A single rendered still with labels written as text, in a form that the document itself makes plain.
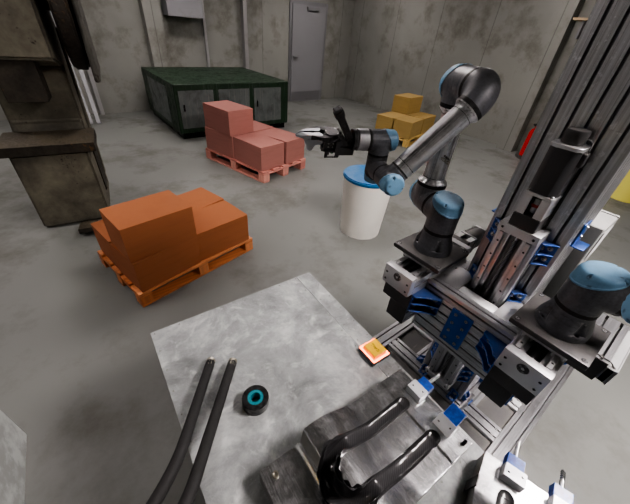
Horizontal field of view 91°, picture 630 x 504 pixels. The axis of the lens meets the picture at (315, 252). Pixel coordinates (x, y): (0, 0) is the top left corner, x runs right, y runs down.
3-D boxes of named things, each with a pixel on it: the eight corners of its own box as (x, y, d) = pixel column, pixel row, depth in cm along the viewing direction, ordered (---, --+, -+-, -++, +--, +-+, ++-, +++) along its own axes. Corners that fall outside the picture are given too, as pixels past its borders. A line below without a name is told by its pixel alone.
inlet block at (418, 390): (430, 373, 101) (435, 364, 98) (442, 385, 98) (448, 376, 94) (402, 394, 94) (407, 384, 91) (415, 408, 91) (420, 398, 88)
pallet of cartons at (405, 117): (403, 127, 703) (411, 92, 659) (440, 140, 644) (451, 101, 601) (364, 134, 635) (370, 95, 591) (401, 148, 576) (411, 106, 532)
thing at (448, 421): (466, 387, 87) (464, 386, 83) (482, 402, 84) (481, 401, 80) (435, 421, 88) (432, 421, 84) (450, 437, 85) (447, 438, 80)
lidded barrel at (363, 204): (360, 212, 364) (370, 161, 327) (392, 233, 333) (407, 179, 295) (326, 224, 338) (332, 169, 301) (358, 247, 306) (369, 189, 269)
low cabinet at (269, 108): (244, 106, 750) (241, 66, 700) (287, 127, 631) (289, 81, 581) (150, 113, 639) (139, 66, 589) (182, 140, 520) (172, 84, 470)
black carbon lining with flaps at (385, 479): (400, 396, 93) (408, 379, 87) (444, 446, 83) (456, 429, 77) (303, 469, 76) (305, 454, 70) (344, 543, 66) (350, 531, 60)
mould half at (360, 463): (394, 383, 104) (404, 359, 96) (461, 456, 87) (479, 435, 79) (259, 480, 79) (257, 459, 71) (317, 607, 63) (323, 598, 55)
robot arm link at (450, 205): (433, 236, 117) (444, 204, 109) (417, 218, 128) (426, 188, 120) (461, 234, 120) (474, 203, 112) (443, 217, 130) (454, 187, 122)
